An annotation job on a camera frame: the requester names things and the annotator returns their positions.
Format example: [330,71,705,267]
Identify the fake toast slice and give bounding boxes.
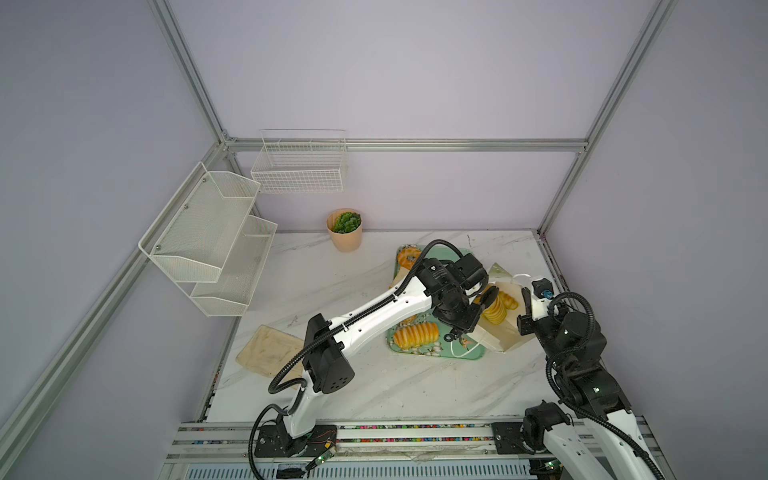
[390,267,410,288]

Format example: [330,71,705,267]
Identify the orange fake donut bread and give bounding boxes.
[397,246,422,270]

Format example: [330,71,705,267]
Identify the white paper bag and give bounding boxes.
[460,263,530,353]

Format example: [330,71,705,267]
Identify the ridged yellow fake loaf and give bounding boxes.
[393,322,439,350]

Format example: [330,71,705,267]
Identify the yellow ridged fake croissant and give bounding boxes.
[482,290,519,325]

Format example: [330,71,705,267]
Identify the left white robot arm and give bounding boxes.
[247,239,499,479]

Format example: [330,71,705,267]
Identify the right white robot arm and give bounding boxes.
[517,279,665,479]

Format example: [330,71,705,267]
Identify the green floral tray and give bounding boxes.
[386,244,485,360]

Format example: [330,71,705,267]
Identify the potted green plant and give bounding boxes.
[326,209,363,253]

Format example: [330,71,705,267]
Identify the white two-tier mesh shelf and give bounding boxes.
[138,163,277,317]

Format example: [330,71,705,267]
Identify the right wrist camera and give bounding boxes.
[521,277,555,321]

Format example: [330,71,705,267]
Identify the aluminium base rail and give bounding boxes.
[161,416,661,464]

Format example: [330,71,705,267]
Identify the white wire basket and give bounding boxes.
[251,129,348,194]

